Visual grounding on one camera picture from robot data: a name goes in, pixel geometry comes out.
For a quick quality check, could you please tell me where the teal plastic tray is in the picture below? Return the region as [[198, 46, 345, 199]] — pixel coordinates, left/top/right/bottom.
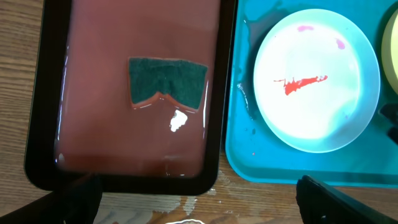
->
[[225, 0, 397, 188]]

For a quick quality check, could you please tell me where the yellow-green plate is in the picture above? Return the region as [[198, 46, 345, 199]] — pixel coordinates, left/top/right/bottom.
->
[[381, 10, 398, 93]]

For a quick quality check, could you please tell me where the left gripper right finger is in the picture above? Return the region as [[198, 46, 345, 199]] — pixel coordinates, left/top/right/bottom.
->
[[296, 175, 397, 224]]

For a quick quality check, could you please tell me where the green scrubbing sponge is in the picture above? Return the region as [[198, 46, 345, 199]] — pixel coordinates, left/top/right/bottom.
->
[[128, 57, 208, 111]]

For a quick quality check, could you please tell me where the light blue plate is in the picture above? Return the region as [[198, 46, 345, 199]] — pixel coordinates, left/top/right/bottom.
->
[[253, 9, 381, 153]]

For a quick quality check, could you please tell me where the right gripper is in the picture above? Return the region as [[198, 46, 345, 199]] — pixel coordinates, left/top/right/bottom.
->
[[379, 103, 398, 144]]

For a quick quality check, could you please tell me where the black tray with red water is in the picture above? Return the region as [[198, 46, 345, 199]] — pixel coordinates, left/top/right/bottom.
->
[[24, 0, 236, 195]]

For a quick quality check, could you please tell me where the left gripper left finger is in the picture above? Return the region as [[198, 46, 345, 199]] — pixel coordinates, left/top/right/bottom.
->
[[1, 174, 103, 224]]

